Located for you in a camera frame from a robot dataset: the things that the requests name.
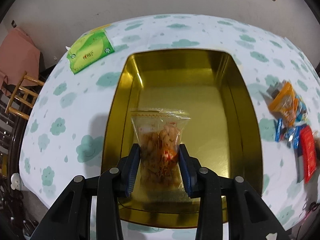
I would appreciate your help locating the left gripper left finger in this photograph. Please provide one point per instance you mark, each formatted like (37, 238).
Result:
(117, 182)

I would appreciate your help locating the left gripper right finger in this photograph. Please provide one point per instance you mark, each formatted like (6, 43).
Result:
(201, 182)

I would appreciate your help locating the clear peanut snack packet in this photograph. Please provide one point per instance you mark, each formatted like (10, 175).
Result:
(159, 135)

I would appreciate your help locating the blue snack packet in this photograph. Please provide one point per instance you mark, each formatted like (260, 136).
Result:
(292, 134)

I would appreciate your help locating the red snack packet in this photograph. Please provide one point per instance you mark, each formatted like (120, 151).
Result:
(308, 150)

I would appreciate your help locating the orange snack packet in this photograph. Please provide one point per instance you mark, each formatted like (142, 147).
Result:
(284, 101)

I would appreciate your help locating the gold red toffee tin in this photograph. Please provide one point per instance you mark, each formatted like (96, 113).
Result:
(194, 97)

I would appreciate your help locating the wooden chair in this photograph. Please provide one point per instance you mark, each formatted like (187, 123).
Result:
(23, 95)

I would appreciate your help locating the green tissue pack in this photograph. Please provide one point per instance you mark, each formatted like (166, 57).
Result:
(88, 49)

